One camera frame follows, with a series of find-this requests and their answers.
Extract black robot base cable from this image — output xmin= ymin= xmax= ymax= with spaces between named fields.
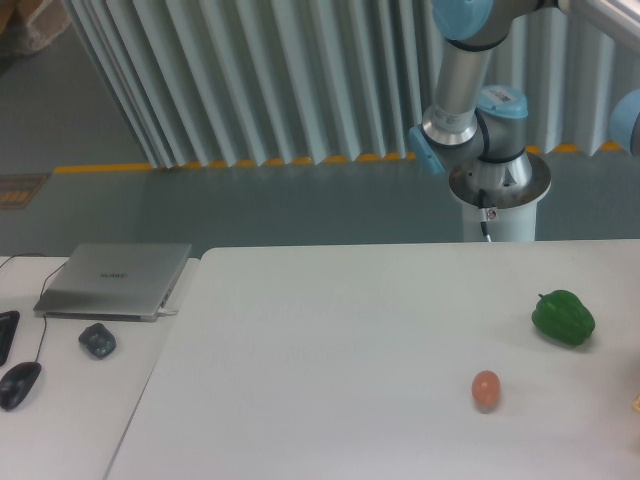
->
xmin=477 ymin=187 xmax=494 ymax=243

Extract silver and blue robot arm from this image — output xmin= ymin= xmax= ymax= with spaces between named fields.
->
xmin=409 ymin=1 xmax=639 ymax=209

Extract dark grey earbuds case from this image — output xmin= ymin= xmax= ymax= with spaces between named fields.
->
xmin=78 ymin=323 xmax=117 ymax=360

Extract cardboard boxes in plastic wrap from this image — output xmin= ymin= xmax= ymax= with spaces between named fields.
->
xmin=1 ymin=1 xmax=71 ymax=74

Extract black computer mouse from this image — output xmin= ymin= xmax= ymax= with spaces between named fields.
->
xmin=0 ymin=361 xmax=42 ymax=411

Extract silver closed laptop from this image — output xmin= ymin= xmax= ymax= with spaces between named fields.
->
xmin=33 ymin=243 xmax=191 ymax=321

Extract white folding partition screen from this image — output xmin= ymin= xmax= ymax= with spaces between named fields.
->
xmin=65 ymin=1 xmax=639 ymax=169

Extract black mouse cable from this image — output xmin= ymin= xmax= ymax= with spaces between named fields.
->
xmin=0 ymin=252 xmax=70 ymax=364

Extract brown egg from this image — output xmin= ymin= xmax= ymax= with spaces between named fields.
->
xmin=471 ymin=370 xmax=501 ymax=407

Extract green bell pepper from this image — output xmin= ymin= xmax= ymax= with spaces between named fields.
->
xmin=531 ymin=290 xmax=596 ymax=347

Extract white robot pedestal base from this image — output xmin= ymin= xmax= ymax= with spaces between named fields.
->
xmin=459 ymin=201 xmax=537 ymax=242

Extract black keyboard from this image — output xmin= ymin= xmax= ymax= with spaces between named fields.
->
xmin=0 ymin=310 xmax=20 ymax=366

